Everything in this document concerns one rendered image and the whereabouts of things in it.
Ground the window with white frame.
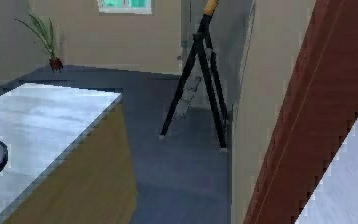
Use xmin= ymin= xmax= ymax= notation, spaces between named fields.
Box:
xmin=97 ymin=0 xmax=153 ymax=15

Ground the grey room door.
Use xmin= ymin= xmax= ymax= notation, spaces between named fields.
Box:
xmin=180 ymin=0 xmax=208 ymax=76

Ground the green house plant red pot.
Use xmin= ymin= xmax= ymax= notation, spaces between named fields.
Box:
xmin=14 ymin=10 xmax=65 ymax=72

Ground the black tripod floor lamp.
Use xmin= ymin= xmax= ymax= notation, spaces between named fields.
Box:
xmin=158 ymin=0 xmax=229 ymax=154

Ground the red-brown wooden door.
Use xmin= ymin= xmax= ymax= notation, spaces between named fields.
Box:
xmin=242 ymin=0 xmax=358 ymax=224

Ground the wooden counter with marble top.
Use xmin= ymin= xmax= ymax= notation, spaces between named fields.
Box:
xmin=0 ymin=82 xmax=139 ymax=224

